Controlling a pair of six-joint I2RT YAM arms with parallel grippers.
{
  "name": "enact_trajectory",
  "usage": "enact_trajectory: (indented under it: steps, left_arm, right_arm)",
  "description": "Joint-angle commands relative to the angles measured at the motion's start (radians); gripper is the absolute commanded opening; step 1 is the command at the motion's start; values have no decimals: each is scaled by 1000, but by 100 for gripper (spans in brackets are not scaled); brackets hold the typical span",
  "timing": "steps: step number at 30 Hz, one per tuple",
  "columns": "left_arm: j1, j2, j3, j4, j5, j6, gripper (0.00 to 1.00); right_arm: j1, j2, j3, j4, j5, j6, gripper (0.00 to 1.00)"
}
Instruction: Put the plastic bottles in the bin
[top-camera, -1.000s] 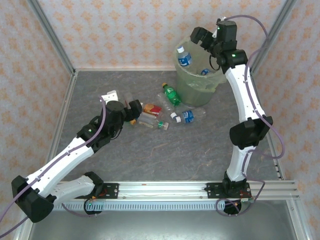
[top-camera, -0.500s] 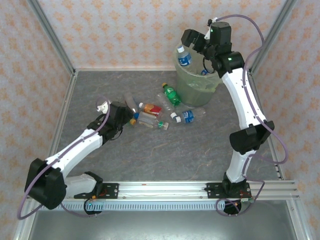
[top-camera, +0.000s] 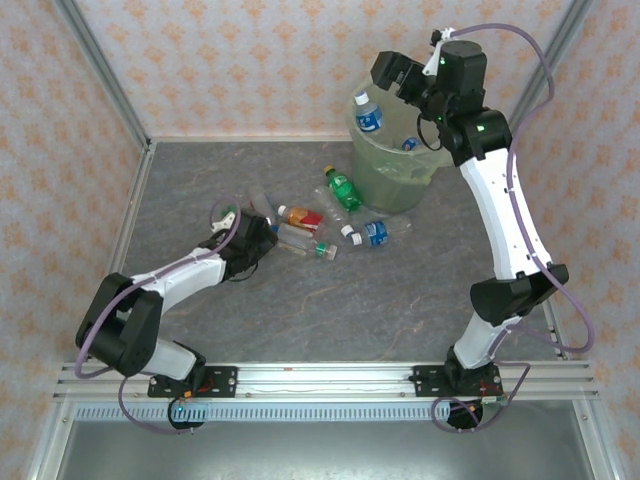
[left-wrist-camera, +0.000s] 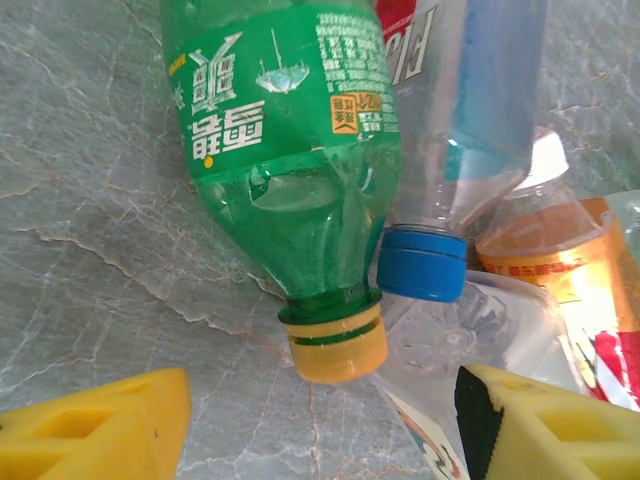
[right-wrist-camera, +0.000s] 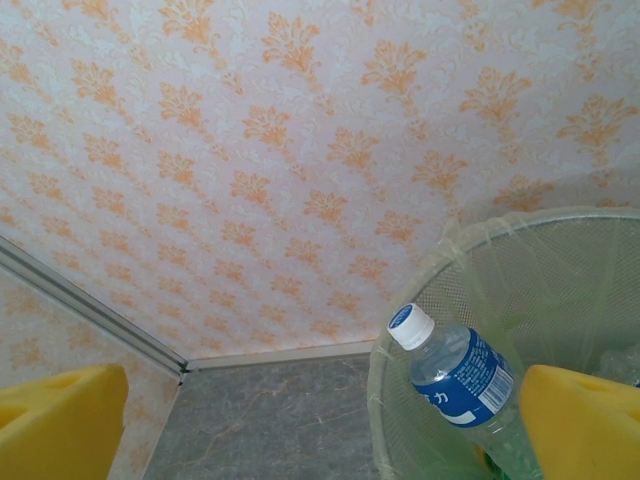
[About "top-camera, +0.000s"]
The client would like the steel lower shelf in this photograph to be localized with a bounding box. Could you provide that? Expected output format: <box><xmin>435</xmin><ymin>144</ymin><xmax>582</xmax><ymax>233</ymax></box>
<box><xmin>27</xmin><ymin>399</ymin><xmax>624</xmax><ymax>480</ymax></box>

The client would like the green mesh waste bin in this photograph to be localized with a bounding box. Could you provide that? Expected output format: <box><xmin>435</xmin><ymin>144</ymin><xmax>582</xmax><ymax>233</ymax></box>
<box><xmin>346</xmin><ymin>74</ymin><xmax>454</xmax><ymax>214</ymax></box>

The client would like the green soda bottle, yellow cap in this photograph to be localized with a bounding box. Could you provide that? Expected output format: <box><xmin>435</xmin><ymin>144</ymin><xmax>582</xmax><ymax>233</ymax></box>
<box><xmin>323</xmin><ymin>165</ymin><xmax>365</xmax><ymax>214</ymax></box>

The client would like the blue-label bottle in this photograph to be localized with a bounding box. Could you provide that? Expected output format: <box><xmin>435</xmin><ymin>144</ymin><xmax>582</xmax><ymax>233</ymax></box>
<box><xmin>350</xmin><ymin>215</ymin><xmax>414</xmax><ymax>248</ymax></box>
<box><xmin>353</xmin><ymin>91</ymin><xmax>387</xmax><ymax>135</ymax></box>

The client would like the aluminium frame post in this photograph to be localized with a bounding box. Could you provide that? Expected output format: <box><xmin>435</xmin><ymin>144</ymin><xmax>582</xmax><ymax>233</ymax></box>
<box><xmin>497</xmin><ymin>0</ymin><xmax>599</xmax><ymax>151</ymax></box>
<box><xmin>52</xmin><ymin>0</ymin><xmax>154</xmax><ymax>151</ymax></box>

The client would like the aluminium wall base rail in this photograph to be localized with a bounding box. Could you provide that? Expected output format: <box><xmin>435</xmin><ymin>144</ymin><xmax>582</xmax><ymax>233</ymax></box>
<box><xmin>149</xmin><ymin>135</ymin><xmax>501</xmax><ymax>145</ymax></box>

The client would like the black round base housing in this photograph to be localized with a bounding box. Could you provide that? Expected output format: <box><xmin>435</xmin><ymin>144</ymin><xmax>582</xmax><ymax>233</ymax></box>
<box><xmin>446</xmin><ymin>399</ymin><xmax>485</xmax><ymax>432</ymax></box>
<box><xmin>167</xmin><ymin>397</ymin><xmax>206</xmax><ymax>431</ymax></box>

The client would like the grey slotted cable duct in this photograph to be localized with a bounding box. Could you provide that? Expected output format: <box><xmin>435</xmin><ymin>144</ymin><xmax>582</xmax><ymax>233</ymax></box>
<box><xmin>72</xmin><ymin>403</ymin><xmax>576</xmax><ymax>422</ymax></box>

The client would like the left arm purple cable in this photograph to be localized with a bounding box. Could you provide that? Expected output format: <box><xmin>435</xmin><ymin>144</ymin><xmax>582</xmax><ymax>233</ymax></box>
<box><xmin>73</xmin><ymin>198</ymin><xmax>244</xmax><ymax>435</ymax></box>

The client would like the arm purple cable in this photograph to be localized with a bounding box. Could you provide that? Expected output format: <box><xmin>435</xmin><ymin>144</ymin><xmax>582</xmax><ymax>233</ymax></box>
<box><xmin>431</xmin><ymin>23</ymin><xmax>595</xmax><ymax>434</ymax></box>
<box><xmin>73</xmin><ymin>198</ymin><xmax>244</xmax><ymax>435</ymax></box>

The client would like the clear blue-white label bottle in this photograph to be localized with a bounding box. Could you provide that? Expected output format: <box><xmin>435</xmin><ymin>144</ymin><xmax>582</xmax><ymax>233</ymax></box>
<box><xmin>248</xmin><ymin>183</ymin><xmax>279</xmax><ymax>234</ymax></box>

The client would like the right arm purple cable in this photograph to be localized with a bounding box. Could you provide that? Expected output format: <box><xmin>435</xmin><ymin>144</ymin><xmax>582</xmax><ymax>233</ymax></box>
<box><xmin>431</xmin><ymin>23</ymin><xmax>595</xmax><ymax>434</ymax></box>

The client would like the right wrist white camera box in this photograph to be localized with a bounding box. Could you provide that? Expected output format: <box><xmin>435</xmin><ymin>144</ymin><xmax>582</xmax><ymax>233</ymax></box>
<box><xmin>422</xmin><ymin>25</ymin><xmax>455</xmax><ymax>78</ymax></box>

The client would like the orange-red label bottle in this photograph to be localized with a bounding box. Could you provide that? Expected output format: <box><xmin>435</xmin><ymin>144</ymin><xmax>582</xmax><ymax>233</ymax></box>
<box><xmin>276</xmin><ymin>203</ymin><xmax>325</xmax><ymax>235</ymax></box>

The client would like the clear unlabelled bottle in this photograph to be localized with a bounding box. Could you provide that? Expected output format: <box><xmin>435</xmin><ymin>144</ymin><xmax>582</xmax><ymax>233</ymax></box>
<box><xmin>313</xmin><ymin>184</ymin><xmax>355</xmax><ymax>239</ymax></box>

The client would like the aluminium table edge rail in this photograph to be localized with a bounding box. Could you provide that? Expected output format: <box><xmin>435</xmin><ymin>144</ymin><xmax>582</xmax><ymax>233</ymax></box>
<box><xmin>78</xmin><ymin>142</ymin><xmax>157</xmax><ymax>362</ymax></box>
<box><xmin>497</xmin><ymin>142</ymin><xmax>572</xmax><ymax>362</ymax></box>

